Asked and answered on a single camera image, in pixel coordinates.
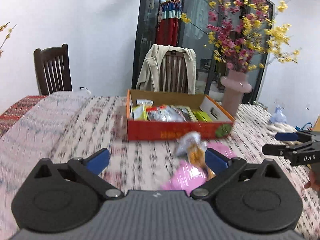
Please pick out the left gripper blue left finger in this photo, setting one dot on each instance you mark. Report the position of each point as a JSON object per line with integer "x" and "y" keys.
{"x": 86, "y": 172}

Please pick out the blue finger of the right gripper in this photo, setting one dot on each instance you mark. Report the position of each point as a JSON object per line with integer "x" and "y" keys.
{"x": 278, "y": 150}
{"x": 301, "y": 136}

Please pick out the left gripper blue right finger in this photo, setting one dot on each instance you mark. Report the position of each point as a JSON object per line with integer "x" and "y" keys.
{"x": 225, "y": 169}

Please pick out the pink snack packet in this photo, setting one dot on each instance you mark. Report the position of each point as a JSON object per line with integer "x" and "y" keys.
{"x": 222, "y": 149}
{"x": 186, "y": 178}

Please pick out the green snack bar packet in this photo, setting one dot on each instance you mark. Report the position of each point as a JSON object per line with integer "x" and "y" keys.
{"x": 202, "y": 116}

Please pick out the green white snack packet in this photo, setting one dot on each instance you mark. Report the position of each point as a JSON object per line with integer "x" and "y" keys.
{"x": 139, "y": 111}

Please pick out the red silver snack bag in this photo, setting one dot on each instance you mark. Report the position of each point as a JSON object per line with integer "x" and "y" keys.
{"x": 168, "y": 113}

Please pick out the person's right hand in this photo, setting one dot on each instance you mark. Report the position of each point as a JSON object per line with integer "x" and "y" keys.
{"x": 312, "y": 183}

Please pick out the white cloth gloves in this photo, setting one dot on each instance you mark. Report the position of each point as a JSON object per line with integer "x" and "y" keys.
{"x": 281, "y": 128}

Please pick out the blue white plastic bag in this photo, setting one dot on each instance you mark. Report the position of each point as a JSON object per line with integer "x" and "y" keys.
{"x": 278, "y": 116}

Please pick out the yellow thermos jug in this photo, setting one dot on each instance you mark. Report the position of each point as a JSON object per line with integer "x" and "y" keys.
{"x": 316, "y": 126}

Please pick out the orange cracker snack packet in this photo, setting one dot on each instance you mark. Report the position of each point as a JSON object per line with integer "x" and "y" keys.
{"x": 185, "y": 143}

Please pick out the folded pale striped blanket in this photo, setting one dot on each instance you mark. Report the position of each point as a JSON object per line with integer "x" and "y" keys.
{"x": 31, "y": 138}

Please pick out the pink glass vase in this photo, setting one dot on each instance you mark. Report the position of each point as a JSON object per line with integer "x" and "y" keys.
{"x": 236, "y": 85}

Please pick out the calligraphy print tablecloth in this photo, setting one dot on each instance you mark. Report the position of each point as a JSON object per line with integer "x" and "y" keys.
{"x": 102, "y": 123}

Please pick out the red orange cardboard box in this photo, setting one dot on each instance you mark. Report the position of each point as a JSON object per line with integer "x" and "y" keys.
{"x": 220, "y": 127}

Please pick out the wooden chair with jacket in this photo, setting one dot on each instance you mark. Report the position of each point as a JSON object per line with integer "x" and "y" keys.
{"x": 173, "y": 73}

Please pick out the beige jacket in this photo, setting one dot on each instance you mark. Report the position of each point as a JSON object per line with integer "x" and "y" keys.
{"x": 150, "y": 72}

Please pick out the dark wooden chair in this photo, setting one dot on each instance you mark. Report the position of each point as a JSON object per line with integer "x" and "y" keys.
{"x": 52, "y": 69}

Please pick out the yellow and pink flower branches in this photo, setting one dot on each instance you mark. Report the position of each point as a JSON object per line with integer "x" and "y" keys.
{"x": 244, "y": 37}

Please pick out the dark glass sliding door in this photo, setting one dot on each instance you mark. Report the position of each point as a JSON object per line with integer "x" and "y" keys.
{"x": 193, "y": 36}

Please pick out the red blue hanging garment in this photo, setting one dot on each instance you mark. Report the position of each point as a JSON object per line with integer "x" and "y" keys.
{"x": 168, "y": 23}

